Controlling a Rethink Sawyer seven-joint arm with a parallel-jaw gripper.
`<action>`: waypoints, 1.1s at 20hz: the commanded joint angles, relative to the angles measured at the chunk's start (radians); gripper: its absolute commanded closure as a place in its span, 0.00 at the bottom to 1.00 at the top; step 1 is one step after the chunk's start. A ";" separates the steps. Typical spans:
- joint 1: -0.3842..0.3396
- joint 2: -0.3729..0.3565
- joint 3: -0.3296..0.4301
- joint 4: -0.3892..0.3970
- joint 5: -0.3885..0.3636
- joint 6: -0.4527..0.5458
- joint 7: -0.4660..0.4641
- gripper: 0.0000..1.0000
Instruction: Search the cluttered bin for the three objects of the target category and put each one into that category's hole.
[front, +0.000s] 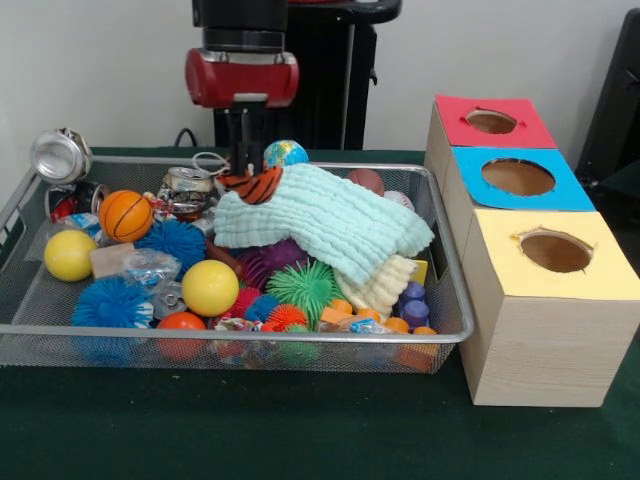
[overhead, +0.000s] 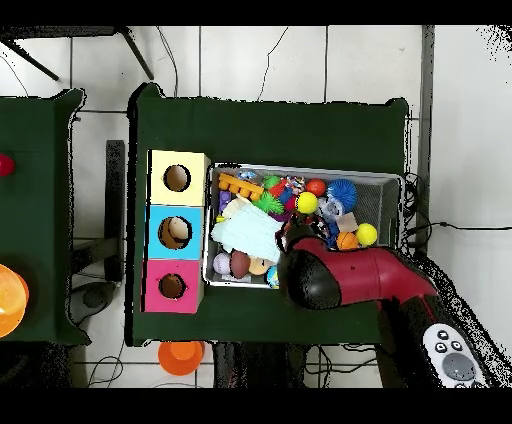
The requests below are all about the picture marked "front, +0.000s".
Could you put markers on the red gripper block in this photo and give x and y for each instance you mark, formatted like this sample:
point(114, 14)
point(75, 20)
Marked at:
point(240, 80)

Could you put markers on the orange striped tiger plush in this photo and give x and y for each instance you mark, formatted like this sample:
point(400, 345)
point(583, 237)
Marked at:
point(260, 187)

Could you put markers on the mint green cloth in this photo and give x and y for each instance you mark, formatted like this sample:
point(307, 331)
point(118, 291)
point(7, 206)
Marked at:
point(320, 215)

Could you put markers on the crushed silver drink can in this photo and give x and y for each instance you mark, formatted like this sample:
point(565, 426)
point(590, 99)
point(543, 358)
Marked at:
point(60, 157)

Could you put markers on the shallow clear mesh bin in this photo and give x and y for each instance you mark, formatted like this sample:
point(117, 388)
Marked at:
point(250, 350)

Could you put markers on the wooden three-hole box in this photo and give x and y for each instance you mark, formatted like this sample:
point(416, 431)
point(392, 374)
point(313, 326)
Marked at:
point(540, 350)

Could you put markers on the globe print ball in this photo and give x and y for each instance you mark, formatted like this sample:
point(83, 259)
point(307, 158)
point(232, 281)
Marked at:
point(287, 152)

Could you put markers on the blue spiky ball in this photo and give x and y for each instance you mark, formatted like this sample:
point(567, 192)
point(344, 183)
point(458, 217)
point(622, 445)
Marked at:
point(112, 302)
point(172, 240)

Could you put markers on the orange basketball toy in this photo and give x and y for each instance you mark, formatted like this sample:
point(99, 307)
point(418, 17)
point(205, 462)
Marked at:
point(126, 216)

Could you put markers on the smooth yellow ball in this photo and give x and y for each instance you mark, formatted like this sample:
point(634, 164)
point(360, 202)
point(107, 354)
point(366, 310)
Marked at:
point(210, 288)

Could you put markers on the green spiky ball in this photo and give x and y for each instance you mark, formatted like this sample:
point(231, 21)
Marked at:
point(300, 287)

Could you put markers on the cream waffle cloth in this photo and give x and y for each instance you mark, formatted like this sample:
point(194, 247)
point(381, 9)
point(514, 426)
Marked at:
point(385, 285)

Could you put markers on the yellow tennis ball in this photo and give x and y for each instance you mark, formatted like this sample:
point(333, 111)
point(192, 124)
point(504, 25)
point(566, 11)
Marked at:
point(70, 256)

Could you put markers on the dark green table cloth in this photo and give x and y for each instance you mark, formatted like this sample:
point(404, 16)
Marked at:
point(300, 430)

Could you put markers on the black upright stand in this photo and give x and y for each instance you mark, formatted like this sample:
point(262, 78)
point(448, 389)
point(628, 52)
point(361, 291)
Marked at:
point(615, 100)

